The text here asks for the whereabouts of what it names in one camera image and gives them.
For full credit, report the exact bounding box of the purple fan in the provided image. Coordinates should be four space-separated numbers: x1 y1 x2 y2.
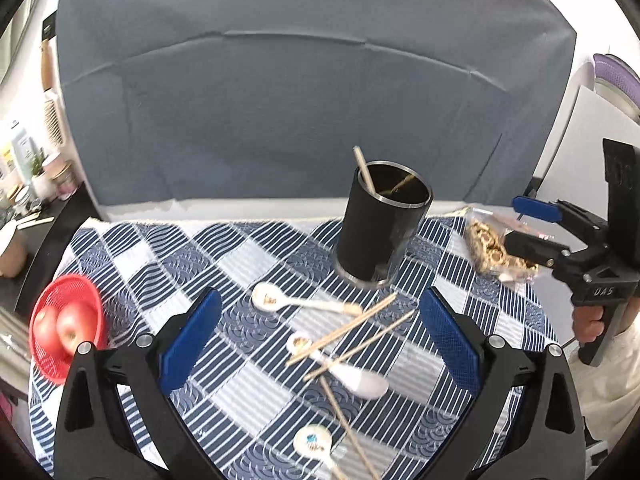
592 52 640 122

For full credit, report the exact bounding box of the black side table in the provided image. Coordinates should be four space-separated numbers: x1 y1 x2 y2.
12 187 101 316

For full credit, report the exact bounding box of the wooden chopstick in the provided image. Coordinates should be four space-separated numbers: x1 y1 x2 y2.
353 146 377 194
289 292 397 361
304 310 417 381
286 296 399 367
319 376 382 480
386 172 419 196

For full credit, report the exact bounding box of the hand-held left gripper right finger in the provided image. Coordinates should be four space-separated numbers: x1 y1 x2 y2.
419 287 586 480

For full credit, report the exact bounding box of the white ceramic spoon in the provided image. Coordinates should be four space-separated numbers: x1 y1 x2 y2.
286 331 390 400
251 282 362 317

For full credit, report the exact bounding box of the black cylindrical utensil holder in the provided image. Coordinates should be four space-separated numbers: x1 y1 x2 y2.
334 159 433 288

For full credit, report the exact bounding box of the red apple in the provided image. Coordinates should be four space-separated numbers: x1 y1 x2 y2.
56 305 100 356
32 307 61 356

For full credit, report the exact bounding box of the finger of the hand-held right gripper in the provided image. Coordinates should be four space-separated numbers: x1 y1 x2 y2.
502 232 573 272
512 196 608 235

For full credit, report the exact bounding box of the clear snack packet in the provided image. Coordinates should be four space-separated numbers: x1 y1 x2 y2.
462 207 540 286

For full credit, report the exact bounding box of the person's right hand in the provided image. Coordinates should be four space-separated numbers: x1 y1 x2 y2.
571 304 604 347

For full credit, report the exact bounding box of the grey backdrop cloth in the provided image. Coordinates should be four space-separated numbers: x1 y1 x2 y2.
52 0 578 208

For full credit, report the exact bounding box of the red plastic basket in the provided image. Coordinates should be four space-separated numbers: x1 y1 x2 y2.
29 274 108 386

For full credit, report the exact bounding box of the blue checked tablecloth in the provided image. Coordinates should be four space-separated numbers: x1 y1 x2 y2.
27 215 561 480

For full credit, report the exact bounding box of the white bottle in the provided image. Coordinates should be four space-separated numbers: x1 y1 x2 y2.
7 120 35 182

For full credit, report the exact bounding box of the white spoon with blue print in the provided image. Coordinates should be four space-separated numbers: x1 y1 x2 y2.
293 424 348 480

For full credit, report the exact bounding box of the pink jar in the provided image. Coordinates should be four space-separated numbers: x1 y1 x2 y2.
50 155 79 202

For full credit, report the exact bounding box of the white board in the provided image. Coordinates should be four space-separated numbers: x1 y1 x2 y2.
537 85 640 211

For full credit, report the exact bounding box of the small potted plant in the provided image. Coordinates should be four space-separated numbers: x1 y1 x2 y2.
27 150 56 198

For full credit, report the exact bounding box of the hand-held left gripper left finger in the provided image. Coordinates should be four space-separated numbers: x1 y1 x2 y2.
54 287 223 480

